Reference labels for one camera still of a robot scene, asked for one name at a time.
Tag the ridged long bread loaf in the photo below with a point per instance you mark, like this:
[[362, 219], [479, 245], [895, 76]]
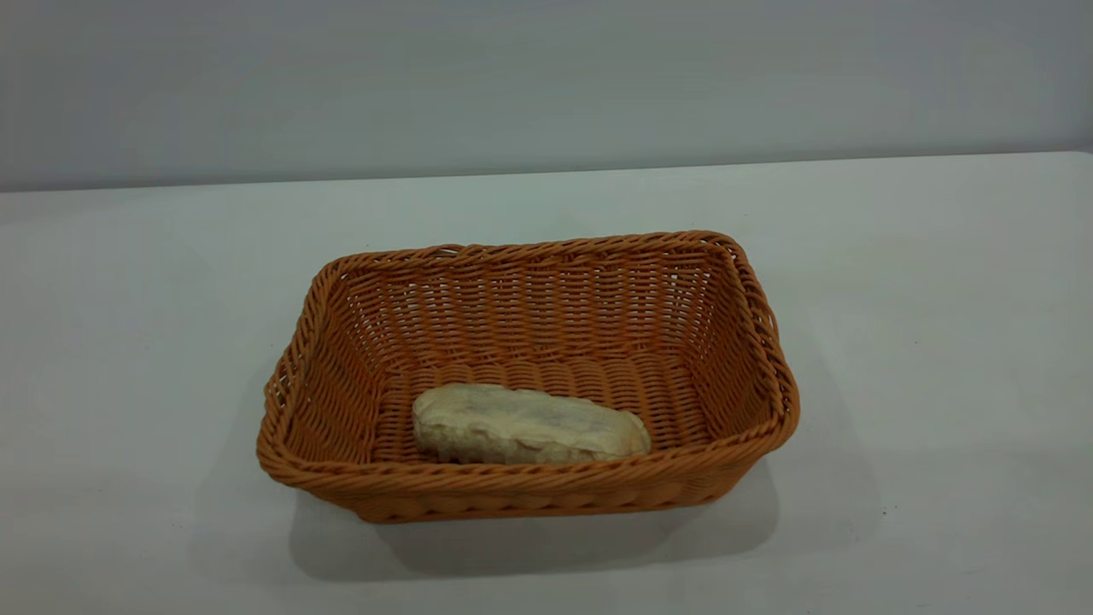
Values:
[[521, 424]]

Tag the orange woven wicker basket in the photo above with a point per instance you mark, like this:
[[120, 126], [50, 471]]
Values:
[[546, 299]]

